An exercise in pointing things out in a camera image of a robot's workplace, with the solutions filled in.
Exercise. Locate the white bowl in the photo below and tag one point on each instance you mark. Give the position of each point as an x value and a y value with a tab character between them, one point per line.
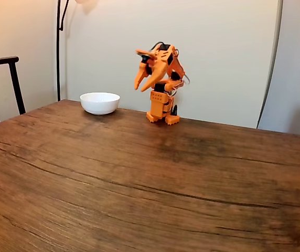
99	103

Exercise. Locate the orange gripper camera mount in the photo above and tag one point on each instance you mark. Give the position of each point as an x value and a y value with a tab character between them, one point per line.
144	52

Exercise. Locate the black floor lamp pole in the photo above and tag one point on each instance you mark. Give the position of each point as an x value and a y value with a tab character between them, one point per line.
58	65

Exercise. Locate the pale lampshade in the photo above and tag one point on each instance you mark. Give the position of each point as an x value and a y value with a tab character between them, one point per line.
87	1

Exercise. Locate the black chair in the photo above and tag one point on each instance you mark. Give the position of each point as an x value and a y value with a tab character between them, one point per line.
0	60

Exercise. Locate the black power plug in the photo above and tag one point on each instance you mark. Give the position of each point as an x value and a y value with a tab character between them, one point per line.
175	110

